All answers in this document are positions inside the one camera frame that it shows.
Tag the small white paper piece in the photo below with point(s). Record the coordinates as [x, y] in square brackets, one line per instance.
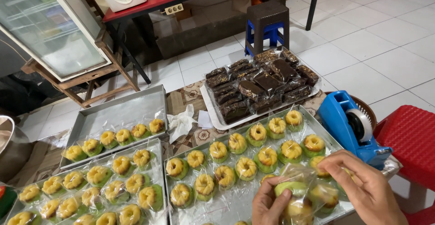
[205, 119]

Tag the blue plastic stool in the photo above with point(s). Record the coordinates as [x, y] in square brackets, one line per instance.
[268, 34]

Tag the deep metal baking tray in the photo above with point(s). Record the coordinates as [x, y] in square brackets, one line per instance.
[119, 111]

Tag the row of wrapped cakes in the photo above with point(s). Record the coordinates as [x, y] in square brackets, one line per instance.
[108, 139]

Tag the person's right hand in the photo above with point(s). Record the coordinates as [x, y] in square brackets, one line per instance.
[370, 194]

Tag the blue tape dispenser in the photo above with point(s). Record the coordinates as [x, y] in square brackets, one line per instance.
[341, 123]

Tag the metal pot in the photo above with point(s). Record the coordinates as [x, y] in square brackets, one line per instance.
[12, 150]

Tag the large metal baking tray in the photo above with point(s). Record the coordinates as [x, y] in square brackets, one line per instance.
[234, 206]

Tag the brown cardboard box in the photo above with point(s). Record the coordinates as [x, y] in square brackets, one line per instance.
[240, 3]

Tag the person's left hand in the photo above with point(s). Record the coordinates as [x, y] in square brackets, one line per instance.
[265, 206]

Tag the glass door display fridge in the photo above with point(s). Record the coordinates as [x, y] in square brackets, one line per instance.
[47, 27]

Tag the red and green container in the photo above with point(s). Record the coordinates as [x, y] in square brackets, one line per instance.
[6, 201]

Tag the wooden stand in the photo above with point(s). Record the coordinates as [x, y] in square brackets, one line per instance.
[102, 72]

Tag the brown plastic stool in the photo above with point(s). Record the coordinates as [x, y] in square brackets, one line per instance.
[266, 15]

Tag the rows of wrapped cakes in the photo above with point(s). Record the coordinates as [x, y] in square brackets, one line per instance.
[246, 167]

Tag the patterned floor mat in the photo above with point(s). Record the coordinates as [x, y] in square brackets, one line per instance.
[185, 99]

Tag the white plastic tray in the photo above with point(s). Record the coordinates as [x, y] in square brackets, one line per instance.
[212, 111]

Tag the brown woven basket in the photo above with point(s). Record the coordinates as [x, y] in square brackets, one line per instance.
[365, 107]

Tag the cream power strip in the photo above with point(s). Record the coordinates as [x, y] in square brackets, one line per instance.
[174, 9]

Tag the group of wrapped cakes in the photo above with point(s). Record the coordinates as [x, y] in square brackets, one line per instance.
[98, 191]

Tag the pile of wrapped chocolate brownies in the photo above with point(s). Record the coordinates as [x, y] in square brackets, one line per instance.
[258, 82]

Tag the black plastic bag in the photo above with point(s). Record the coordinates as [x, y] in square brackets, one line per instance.
[20, 92]

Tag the crumpled white tissue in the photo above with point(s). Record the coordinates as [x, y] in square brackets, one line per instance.
[181, 123]

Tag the red plastic stool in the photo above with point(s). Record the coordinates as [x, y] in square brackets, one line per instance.
[413, 143]

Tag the plastic-wrapped green yellow cake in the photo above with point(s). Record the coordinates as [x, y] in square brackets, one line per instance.
[296, 191]

